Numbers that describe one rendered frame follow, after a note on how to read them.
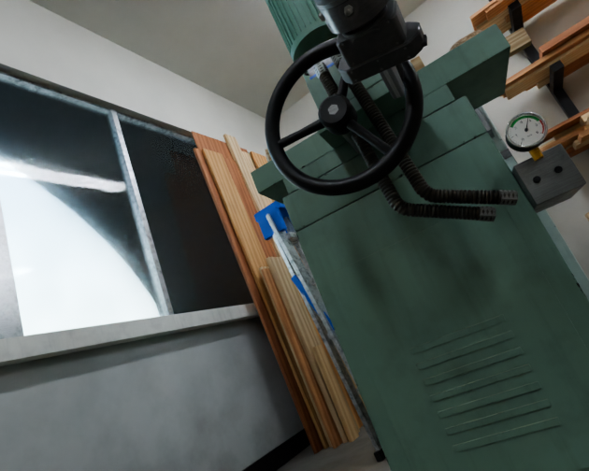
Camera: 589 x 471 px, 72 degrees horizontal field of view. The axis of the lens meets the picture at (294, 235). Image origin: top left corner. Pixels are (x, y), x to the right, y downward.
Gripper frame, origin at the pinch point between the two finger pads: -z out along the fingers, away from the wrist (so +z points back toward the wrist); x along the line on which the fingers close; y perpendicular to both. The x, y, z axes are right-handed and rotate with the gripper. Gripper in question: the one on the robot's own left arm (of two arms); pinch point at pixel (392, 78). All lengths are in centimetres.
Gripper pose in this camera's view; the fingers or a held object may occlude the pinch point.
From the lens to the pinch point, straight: 65.6
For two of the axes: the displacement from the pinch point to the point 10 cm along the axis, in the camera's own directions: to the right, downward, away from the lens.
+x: 8.3, -2.0, -5.2
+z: -5.4, -5.5, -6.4
